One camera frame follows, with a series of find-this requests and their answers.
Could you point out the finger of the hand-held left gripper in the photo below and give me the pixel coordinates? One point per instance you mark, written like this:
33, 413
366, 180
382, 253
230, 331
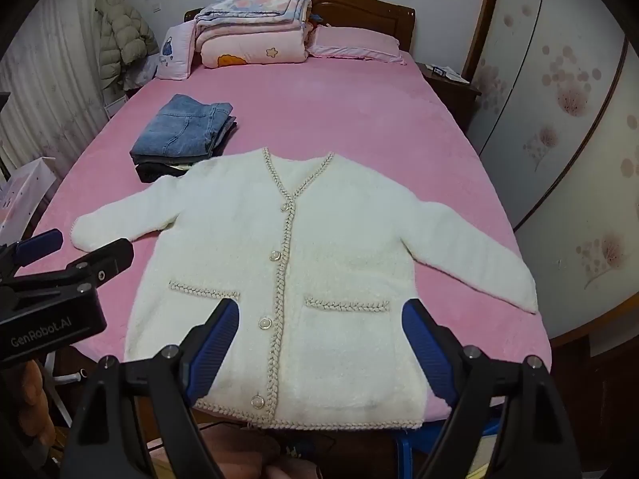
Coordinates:
37, 245
107, 259

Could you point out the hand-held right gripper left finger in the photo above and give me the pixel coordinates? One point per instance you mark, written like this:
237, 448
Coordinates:
215, 344

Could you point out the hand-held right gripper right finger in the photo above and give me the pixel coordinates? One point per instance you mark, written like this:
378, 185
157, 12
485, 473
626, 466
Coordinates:
424, 344

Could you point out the white fluffy cardigan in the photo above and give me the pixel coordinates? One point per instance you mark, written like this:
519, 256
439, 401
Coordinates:
339, 239

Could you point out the dark folded clothes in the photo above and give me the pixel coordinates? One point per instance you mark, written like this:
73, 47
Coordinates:
159, 169

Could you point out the person's left hand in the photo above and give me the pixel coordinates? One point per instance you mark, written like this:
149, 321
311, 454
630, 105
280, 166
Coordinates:
32, 399

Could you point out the white storage box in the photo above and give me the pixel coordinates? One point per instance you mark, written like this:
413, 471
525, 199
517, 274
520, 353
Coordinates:
22, 194

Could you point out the blue stool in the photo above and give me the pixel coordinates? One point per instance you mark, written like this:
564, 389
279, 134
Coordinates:
414, 446

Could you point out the white curtain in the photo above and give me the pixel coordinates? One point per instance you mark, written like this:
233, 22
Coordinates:
50, 110

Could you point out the folded blue jeans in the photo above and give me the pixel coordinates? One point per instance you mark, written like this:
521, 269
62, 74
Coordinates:
182, 124

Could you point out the small pink cartoon pillow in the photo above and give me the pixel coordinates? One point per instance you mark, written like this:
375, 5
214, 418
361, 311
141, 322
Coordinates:
174, 52

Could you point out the beige puffer jacket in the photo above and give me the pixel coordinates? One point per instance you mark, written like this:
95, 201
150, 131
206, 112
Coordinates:
122, 30

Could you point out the dark wooden nightstand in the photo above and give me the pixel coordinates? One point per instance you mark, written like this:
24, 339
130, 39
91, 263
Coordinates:
459, 102

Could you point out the pink plush blanket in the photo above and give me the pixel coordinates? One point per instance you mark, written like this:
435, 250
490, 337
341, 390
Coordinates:
349, 110

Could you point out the pink folded quilt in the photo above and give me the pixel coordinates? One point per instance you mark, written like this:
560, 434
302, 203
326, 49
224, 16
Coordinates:
249, 47

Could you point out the white paper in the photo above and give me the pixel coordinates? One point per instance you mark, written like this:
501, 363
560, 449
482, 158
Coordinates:
457, 77

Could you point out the small blue box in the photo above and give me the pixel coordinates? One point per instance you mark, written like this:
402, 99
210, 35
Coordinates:
440, 71

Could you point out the floral wardrobe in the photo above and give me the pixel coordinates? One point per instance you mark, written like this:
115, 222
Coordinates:
564, 100

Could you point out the floral folded quilt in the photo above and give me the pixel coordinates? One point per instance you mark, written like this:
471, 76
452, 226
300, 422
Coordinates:
254, 2

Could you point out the wooden bed headboard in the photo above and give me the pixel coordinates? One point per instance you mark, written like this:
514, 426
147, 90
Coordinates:
369, 20

